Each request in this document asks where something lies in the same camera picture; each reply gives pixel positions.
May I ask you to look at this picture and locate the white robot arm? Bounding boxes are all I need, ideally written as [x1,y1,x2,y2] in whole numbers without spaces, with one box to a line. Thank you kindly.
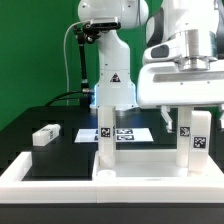
[78,0,224,129]

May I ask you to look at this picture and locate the black cables at base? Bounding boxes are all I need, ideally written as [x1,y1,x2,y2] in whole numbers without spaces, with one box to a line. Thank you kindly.
[44,89,84,108]

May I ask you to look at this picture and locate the black camera on mount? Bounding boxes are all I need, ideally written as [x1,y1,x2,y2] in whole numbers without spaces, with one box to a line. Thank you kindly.
[73,21,121,44]

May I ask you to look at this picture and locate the white marker tag sheet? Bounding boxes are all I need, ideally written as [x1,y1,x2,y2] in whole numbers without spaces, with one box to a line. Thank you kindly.
[75,128,153,143]

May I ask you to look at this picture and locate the white U-shaped frame fixture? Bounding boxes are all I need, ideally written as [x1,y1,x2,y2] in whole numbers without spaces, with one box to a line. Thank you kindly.
[0,150,224,204]

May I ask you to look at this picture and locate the white camera cable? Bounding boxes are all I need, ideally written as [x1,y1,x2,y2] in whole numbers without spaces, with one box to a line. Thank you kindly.
[63,20,90,107]

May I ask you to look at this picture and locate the white desk top panel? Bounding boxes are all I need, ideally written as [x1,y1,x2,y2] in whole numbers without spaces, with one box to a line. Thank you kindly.
[92,149,224,203]

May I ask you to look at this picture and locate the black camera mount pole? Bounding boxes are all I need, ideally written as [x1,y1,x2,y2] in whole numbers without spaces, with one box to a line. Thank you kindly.
[79,42,89,95]

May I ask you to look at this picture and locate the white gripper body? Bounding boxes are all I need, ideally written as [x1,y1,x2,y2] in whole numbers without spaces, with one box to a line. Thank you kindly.
[137,33,224,108]

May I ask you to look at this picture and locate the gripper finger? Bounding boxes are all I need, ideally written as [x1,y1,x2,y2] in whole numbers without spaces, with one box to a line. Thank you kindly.
[219,103,224,130]
[160,106,173,133]

